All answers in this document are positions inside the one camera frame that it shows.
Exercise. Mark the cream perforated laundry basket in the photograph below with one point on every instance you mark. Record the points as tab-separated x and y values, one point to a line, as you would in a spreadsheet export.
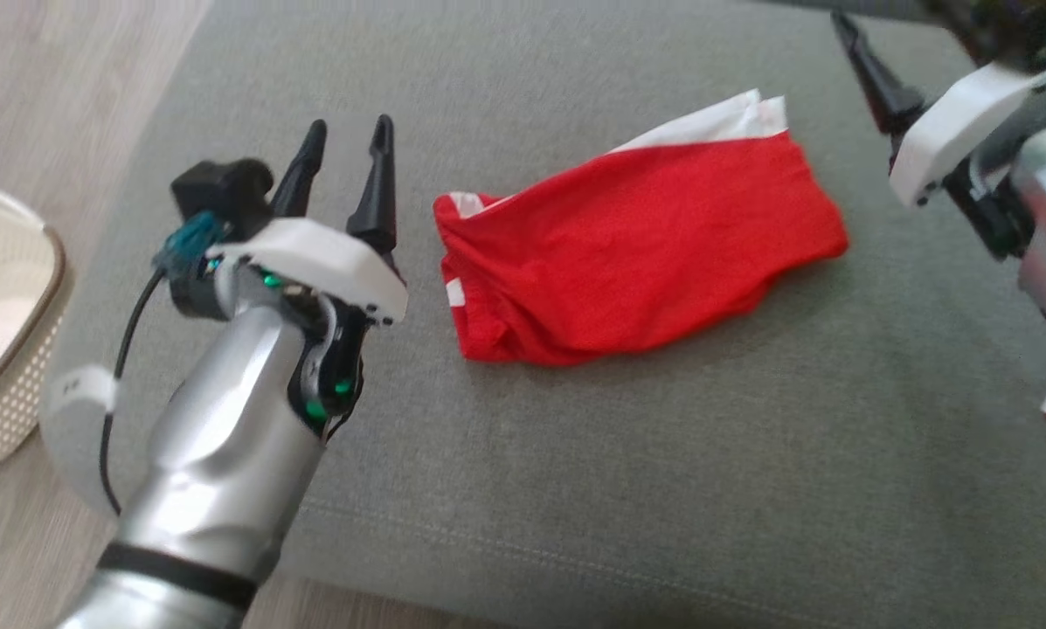
7	332

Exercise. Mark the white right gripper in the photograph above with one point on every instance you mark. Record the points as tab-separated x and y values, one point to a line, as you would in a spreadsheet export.
959	131

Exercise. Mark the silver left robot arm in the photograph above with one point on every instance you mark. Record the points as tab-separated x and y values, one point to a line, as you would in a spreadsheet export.
217	454

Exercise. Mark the red mesh shorts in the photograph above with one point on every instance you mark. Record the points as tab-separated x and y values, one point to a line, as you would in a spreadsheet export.
645	245

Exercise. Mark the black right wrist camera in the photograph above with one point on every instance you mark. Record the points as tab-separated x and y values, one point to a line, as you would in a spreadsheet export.
994	26

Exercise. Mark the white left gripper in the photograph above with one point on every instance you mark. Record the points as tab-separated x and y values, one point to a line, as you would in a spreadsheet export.
330	262

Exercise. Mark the grey sofa seat cushion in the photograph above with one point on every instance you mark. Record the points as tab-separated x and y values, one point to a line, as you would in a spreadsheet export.
662	480

